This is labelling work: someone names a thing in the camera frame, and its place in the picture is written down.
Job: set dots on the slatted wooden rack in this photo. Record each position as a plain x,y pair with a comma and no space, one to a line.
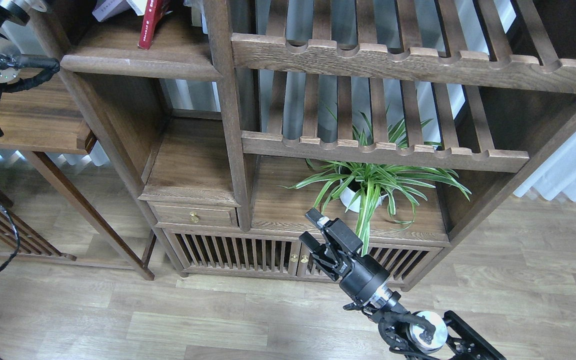
33,247

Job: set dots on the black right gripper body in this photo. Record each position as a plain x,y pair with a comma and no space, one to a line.
359,277

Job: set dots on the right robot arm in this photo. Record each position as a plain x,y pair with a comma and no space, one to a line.
415,335

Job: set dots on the green spider plant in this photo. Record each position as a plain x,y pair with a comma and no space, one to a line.
392,178

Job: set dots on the brass drawer knob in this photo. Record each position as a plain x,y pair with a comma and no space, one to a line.
194,218

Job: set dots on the dark wooden bookshelf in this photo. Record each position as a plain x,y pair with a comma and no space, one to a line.
219,123

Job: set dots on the white plant pot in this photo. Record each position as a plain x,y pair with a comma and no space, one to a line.
351,190

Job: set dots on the wooden side table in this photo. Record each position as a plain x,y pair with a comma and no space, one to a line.
44,120

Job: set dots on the white paperback book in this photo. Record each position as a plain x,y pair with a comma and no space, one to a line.
106,9

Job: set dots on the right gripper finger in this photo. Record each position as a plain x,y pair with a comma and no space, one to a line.
317,249
335,231

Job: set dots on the red book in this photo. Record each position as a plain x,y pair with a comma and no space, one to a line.
155,10

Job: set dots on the yellow green book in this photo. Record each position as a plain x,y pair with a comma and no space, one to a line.
138,6

